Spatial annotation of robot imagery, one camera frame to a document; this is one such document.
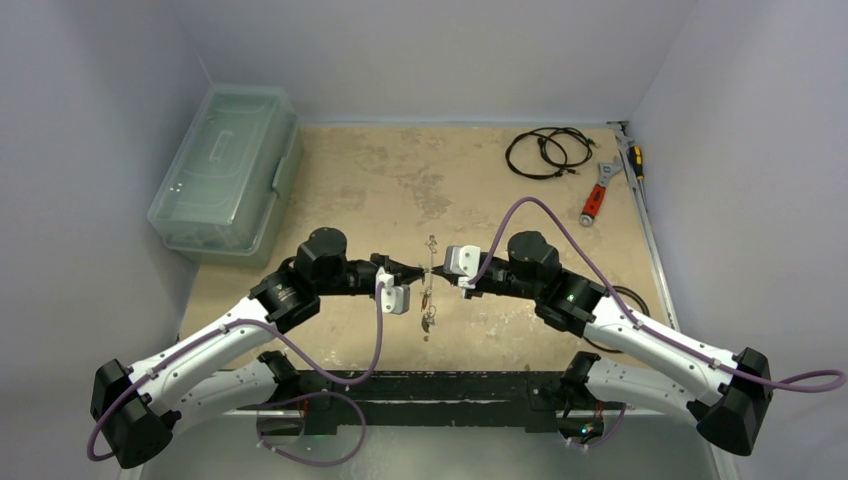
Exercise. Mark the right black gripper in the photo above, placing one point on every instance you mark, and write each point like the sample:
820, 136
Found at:
484, 284

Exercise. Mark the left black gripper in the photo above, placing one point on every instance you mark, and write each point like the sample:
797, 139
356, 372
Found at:
401, 273

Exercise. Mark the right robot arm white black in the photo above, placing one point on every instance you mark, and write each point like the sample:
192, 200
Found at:
721, 393

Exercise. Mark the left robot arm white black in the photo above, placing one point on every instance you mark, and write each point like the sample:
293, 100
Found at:
140, 408

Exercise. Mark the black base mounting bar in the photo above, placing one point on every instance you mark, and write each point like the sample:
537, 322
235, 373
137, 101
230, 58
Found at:
535, 401

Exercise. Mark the clear plastic storage box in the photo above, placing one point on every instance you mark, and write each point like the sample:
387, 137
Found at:
223, 198

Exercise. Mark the yellow black screwdriver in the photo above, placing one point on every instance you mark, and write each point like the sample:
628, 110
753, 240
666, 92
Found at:
636, 163

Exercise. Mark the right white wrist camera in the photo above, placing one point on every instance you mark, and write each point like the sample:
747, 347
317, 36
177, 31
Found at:
463, 260

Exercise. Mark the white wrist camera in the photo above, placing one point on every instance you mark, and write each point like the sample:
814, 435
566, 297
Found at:
463, 260
395, 302

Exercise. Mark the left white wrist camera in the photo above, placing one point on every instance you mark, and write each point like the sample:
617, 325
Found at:
395, 302

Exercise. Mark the red handled adjustable wrench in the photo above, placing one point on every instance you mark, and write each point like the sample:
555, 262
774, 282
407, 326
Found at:
592, 206

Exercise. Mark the aluminium frame rail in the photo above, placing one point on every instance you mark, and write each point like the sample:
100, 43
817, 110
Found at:
388, 188

